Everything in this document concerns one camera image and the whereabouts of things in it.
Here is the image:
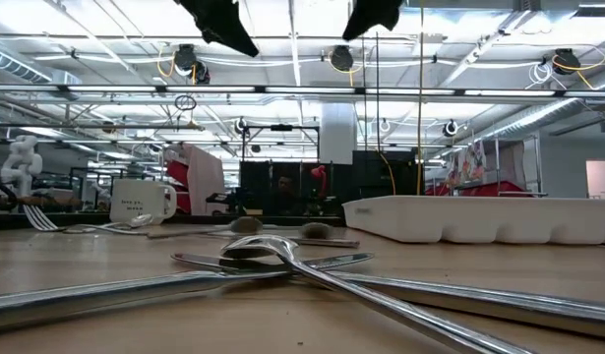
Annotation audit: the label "colourful poster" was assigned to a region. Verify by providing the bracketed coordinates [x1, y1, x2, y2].
[447, 140, 488, 187]

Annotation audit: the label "white ceramic mug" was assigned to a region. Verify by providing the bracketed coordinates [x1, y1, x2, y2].
[108, 178, 178, 226]

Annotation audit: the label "black cabinet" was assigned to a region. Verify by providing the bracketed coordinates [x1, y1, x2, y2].
[351, 149, 422, 202]

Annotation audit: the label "black hanging cable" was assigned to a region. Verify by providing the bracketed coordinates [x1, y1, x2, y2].
[374, 29, 382, 153]
[360, 36, 367, 151]

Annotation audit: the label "person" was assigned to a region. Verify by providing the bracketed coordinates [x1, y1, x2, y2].
[274, 174, 303, 215]

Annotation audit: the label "black hanging ring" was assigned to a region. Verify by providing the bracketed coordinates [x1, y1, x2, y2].
[173, 93, 199, 112]

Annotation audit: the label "black aluminium table frame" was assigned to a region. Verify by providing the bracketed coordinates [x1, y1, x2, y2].
[0, 210, 343, 230]

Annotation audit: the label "black partition panels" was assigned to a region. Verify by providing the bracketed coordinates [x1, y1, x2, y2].
[239, 160, 353, 217]

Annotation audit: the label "white cutlery tray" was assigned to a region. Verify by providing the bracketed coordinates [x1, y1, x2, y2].
[341, 195, 605, 246]

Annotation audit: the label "metal shelf rack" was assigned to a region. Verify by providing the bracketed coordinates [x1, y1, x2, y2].
[493, 137, 547, 199]

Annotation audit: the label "white and red cart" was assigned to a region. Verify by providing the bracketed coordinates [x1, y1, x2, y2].
[163, 142, 228, 216]

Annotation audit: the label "white square column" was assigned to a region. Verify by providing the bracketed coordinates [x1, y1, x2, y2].
[320, 101, 357, 166]

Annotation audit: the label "red robot hand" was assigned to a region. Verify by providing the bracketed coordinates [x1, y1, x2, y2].
[310, 164, 329, 198]

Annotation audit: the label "red storage bin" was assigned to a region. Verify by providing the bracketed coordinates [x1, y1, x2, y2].
[424, 180, 527, 198]

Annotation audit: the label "black metal stand frame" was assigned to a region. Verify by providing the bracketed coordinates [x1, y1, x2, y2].
[240, 124, 321, 163]

